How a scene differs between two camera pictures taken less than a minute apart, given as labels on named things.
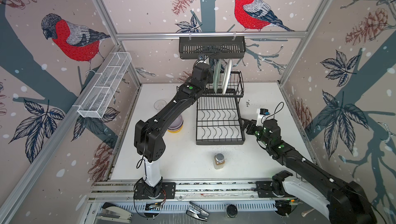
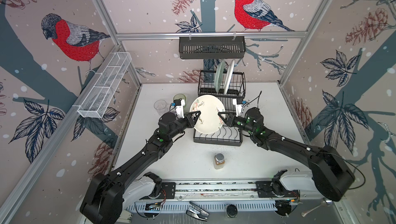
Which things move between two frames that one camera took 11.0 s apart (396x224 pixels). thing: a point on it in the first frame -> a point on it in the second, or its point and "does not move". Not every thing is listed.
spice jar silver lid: x=219 y=158 does not move
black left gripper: x=210 y=76 -> x=191 y=121
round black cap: x=232 y=210 does not move
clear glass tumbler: x=160 y=104 does not move
